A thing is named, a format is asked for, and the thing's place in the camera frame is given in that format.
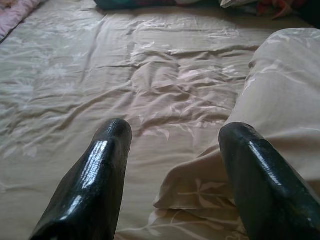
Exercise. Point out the beige floral pillow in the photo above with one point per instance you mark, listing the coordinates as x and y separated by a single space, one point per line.
282 87

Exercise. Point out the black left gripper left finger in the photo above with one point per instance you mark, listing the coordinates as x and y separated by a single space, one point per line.
87 187

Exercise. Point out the pink cartoon print blanket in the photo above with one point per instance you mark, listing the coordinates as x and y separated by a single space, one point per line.
12 15

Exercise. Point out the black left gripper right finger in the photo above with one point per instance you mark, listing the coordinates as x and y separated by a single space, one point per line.
265 190

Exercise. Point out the white pillow corner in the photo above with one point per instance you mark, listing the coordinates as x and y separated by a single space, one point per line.
232 3

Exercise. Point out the orange red patterned cloth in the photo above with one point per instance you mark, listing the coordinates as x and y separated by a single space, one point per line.
277 6

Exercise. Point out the beige floral bed sheet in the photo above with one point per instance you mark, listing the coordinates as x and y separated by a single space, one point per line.
150 75

